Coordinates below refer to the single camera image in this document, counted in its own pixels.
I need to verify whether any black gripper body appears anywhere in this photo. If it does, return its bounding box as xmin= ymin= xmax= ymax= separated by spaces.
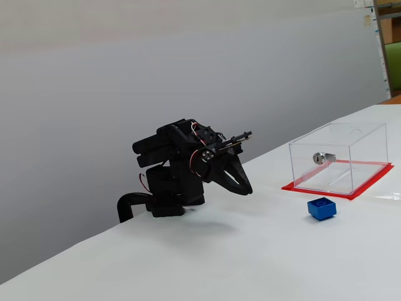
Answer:
xmin=190 ymin=141 xmax=244 ymax=185

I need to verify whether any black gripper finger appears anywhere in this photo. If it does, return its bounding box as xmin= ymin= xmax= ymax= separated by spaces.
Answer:
xmin=215 ymin=170 xmax=247 ymax=196
xmin=220 ymin=153 xmax=254 ymax=195

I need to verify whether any blue lego brick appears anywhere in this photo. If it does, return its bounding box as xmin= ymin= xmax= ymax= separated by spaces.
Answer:
xmin=306 ymin=197 xmax=338 ymax=223

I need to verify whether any transparent plastic box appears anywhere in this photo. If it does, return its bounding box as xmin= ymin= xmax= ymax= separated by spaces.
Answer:
xmin=288 ymin=122 xmax=389 ymax=196

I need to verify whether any black table clamp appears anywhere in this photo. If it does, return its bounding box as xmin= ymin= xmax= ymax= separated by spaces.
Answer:
xmin=116 ymin=192 xmax=155 ymax=224

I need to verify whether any brown wooden table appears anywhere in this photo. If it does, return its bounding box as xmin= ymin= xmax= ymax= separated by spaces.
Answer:
xmin=377 ymin=95 xmax=401 ymax=106

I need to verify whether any green panel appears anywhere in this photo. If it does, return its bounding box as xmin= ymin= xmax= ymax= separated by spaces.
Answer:
xmin=384 ymin=41 xmax=401 ymax=95

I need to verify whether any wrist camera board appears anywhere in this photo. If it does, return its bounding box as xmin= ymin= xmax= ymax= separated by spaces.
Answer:
xmin=216 ymin=130 xmax=253 ymax=154

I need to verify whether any wooden shelf frame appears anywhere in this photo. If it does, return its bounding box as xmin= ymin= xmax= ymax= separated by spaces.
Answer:
xmin=372 ymin=0 xmax=401 ymax=98

